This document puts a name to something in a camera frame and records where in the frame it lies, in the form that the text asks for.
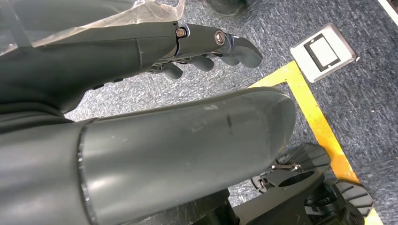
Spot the silver floor outlet plate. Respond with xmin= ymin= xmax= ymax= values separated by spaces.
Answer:
xmin=290 ymin=22 xmax=358 ymax=83

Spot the white strip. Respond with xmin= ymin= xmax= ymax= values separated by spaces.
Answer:
xmin=377 ymin=0 xmax=398 ymax=26

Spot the black rounded foot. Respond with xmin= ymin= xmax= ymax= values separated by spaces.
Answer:
xmin=203 ymin=0 xmax=249 ymax=17

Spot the yellow floor tape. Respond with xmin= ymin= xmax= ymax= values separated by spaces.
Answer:
xmin=248 ymin=60 xmax=384 ymax=225

